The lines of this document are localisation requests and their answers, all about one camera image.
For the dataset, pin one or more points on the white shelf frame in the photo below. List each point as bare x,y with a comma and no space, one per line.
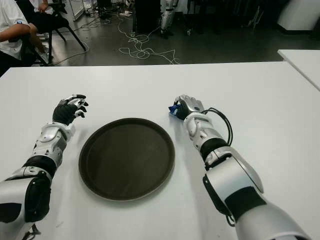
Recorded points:
76,8

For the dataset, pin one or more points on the black cabinet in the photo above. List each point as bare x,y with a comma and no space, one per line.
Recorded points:
147,15

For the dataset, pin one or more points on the black chair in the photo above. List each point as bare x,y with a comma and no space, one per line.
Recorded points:
58,23

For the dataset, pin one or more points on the white side table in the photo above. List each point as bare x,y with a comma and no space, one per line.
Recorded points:
302,62

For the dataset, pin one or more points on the person in white shirt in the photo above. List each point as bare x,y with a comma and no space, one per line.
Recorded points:
10,22

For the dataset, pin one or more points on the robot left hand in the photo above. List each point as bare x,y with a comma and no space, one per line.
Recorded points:
63,112

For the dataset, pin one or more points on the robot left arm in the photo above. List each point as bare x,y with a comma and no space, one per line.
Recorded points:
48,141

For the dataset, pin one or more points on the white curved panel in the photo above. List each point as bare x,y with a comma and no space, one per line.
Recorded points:
300,12

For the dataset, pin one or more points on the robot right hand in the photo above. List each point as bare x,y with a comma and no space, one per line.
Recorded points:
192,105

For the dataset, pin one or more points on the round dark brown tray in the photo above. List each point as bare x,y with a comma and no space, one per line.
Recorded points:
126,160

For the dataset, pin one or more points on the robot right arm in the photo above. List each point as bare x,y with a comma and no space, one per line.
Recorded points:
232,177

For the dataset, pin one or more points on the blue Oreo packet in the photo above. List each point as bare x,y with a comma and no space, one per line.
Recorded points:
173,109

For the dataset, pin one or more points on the person in black shorts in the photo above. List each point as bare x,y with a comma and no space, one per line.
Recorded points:
43,6

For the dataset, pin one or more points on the white power strip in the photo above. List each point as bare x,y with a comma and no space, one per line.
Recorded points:
125,14

